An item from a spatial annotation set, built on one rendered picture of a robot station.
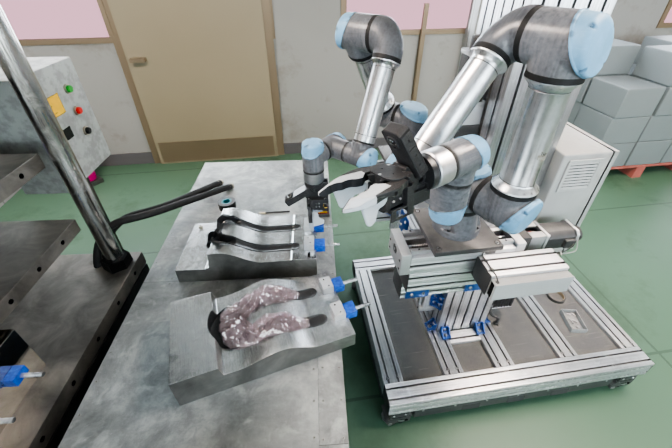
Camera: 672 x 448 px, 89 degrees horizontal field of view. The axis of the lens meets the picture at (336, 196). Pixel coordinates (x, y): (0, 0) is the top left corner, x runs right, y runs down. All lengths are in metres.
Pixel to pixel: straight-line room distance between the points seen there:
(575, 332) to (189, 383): 1.81
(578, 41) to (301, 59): 2.87
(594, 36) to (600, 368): 1.60
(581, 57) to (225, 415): 1.13
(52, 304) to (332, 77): 2.82
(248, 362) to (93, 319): 0.61
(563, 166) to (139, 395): 1.46
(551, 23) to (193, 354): 1.12
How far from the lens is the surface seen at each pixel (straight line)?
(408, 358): 1.82
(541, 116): 0.89
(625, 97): 3.76
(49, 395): 1.33
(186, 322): 1.12
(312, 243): 1.25
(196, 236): 1.47
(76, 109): 1.61
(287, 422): 1.05
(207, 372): 1.02
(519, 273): 1.23
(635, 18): 4.92
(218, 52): 3.45
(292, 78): 3.51
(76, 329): 1.44
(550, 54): 0.85
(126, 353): 1.28
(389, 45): 1.15
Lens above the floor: 1.77
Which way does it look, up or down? 35 degrees down
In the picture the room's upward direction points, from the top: straight up
